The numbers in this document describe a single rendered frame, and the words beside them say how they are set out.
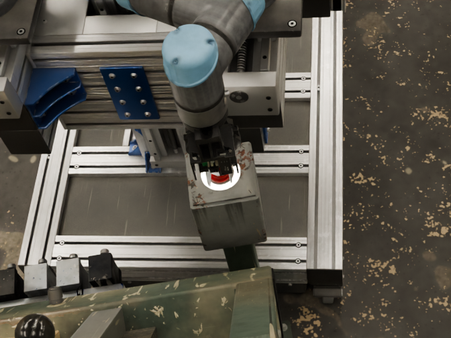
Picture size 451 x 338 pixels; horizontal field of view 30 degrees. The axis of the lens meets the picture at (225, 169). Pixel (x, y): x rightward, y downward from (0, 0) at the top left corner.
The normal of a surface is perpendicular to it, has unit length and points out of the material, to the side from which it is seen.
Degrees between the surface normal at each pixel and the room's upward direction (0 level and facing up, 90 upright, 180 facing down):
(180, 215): 0
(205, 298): 35
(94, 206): 0
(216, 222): 90
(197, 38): 0
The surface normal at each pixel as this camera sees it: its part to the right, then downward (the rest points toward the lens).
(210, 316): -0.04, 0.06
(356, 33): -0.13, -0.51
